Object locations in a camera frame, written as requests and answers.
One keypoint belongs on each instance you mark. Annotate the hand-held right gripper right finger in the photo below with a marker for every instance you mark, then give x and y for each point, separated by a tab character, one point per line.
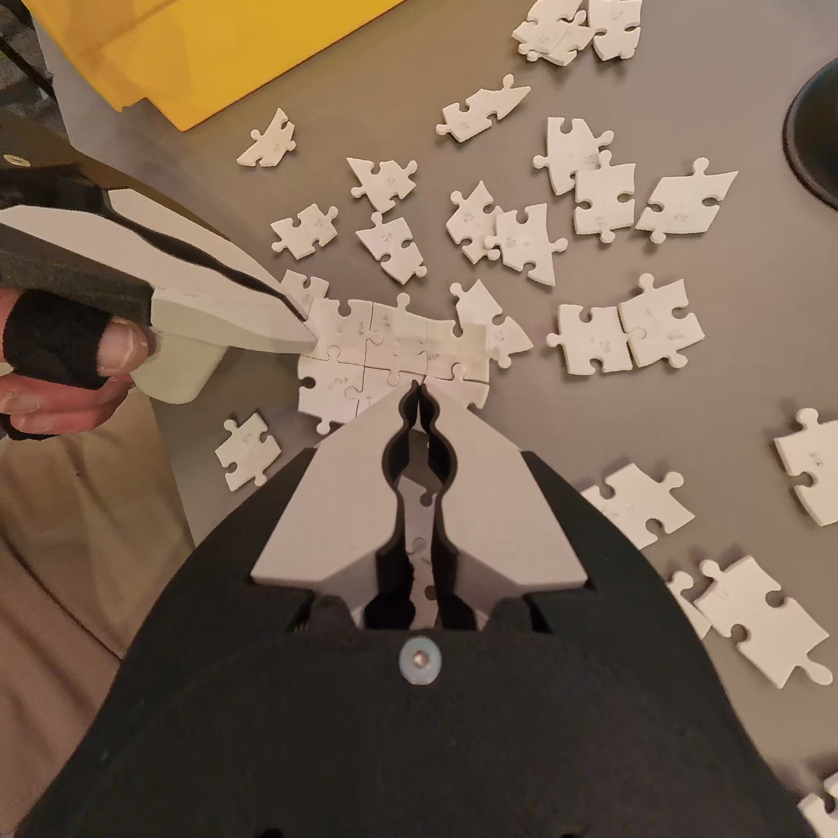
510	524

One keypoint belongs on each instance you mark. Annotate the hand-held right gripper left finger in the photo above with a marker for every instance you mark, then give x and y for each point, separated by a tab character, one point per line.
314	524

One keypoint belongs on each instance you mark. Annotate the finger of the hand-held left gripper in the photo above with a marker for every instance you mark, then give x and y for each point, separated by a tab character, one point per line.
196	232
131	255

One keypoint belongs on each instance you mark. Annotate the joined puzzle ball section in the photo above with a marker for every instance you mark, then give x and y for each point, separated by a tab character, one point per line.
393	334

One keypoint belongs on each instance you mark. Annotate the white puzzle pieces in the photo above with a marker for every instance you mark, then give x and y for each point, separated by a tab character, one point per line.
602	196

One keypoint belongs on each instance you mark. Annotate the black puzzle ball stand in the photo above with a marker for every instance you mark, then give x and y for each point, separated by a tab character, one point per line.
802	150

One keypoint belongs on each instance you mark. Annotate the person's left hand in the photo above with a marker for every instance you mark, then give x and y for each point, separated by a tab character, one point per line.
121	347

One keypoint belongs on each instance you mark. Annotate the yellow plastic bin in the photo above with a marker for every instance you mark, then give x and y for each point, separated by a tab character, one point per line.
196	52

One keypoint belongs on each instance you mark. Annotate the person's tan trousers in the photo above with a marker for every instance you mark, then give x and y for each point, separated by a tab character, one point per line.
65	556

